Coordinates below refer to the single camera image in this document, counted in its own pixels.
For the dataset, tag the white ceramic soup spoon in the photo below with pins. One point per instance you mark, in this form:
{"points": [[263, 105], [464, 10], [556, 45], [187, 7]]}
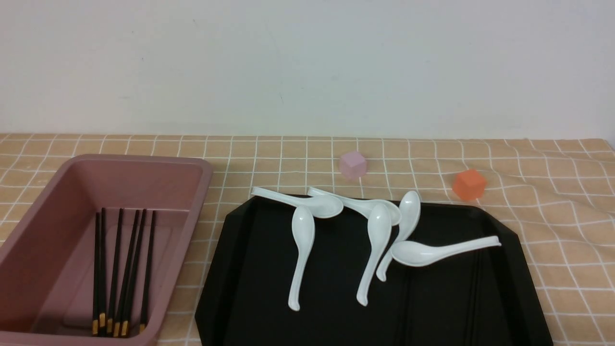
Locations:
{"points": [[363, 207], [304, 233], [410, 210], [323, 207], [379, 231], [414, 254]]}

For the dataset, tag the pink foam cube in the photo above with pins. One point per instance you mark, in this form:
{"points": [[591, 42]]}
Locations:
{"points": [[353, 165]]}

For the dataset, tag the orange foam cube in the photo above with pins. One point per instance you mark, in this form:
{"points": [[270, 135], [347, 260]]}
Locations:
{"points": [[469, 185]]}

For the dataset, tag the black plastic tray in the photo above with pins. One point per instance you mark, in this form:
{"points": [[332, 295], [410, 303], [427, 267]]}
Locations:
{"points": [[480, 298]]}

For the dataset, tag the checkered orange tablecloth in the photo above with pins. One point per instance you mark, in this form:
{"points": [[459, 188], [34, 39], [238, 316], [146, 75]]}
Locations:
{"points": [[557, 195]]}

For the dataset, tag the pink plastic rectangular bin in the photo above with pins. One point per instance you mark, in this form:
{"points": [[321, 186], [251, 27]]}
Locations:
{"points": [[47, 262]]}

